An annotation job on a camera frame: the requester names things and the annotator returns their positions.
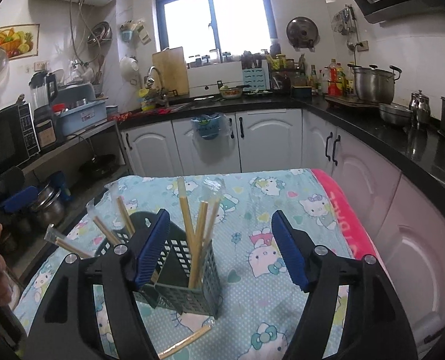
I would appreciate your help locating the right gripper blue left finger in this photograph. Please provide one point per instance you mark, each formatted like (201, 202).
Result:
(151, 232)

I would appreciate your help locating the black microwave oven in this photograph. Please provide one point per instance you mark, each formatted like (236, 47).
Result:
(18, 141)

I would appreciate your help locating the red oil bottle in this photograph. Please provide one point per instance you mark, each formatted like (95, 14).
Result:
(333, 88)

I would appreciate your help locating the fruit picture on wall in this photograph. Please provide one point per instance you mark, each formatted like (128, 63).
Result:
(20, 40)

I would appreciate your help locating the blender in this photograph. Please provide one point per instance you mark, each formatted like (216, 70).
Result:
(44, 91)

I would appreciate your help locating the blue dish rack tub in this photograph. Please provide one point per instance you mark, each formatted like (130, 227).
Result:
(82, 117)

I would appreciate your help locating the steel pots on shelf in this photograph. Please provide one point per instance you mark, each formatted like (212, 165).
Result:
(48, 207)

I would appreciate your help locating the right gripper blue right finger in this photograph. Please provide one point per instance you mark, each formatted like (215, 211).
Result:
(294, 247)

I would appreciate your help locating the Hello Kitty blue tablecloth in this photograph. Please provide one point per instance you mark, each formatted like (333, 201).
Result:
(260, 306)

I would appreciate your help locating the wooden cutting board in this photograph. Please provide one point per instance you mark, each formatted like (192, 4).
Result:
(173, 67)

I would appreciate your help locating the hanging pot lid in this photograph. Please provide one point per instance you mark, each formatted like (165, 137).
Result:
(302, 33)

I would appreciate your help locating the blue knife block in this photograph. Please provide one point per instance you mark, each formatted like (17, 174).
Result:
(256, 79)

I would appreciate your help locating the green plastic utensil holder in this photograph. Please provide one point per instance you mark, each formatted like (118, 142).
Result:
(168, 286)

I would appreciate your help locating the blue hanging trash basket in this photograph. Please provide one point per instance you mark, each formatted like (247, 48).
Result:
(208, 127)

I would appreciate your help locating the window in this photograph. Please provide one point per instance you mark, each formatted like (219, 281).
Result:
(217, 28)

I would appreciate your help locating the steel bowl on counter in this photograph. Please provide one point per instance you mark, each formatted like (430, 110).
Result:
(395, 114)

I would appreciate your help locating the large steel stock pot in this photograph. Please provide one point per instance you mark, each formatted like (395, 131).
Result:
(373, 84)

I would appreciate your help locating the steel kettle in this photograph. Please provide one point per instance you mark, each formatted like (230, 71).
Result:
(420, 109)

